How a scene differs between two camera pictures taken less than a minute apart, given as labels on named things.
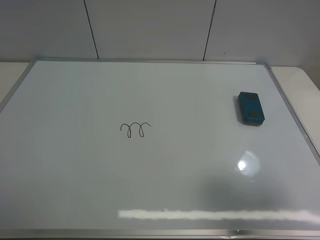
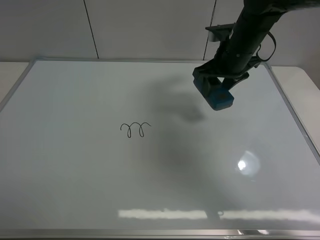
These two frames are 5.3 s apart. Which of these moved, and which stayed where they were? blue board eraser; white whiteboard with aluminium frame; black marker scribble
Moved: blue board eraser
Stayed: black marker scribble; white whiteboard with aluminium frame
